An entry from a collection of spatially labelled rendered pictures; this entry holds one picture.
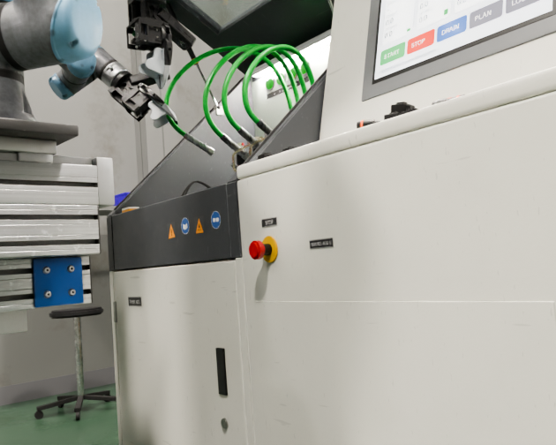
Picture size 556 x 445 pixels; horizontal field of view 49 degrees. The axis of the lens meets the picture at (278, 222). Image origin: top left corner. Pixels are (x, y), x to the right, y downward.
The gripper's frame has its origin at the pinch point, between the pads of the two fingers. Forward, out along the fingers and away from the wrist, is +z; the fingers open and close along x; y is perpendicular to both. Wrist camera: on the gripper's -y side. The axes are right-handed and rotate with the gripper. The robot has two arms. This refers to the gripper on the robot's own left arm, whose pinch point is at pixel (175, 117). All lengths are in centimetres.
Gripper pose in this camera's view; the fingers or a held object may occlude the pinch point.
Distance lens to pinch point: 180.1
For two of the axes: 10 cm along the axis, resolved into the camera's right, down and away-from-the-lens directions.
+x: 0.1, -2.9, -9.6
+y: -6.7, 7.1, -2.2
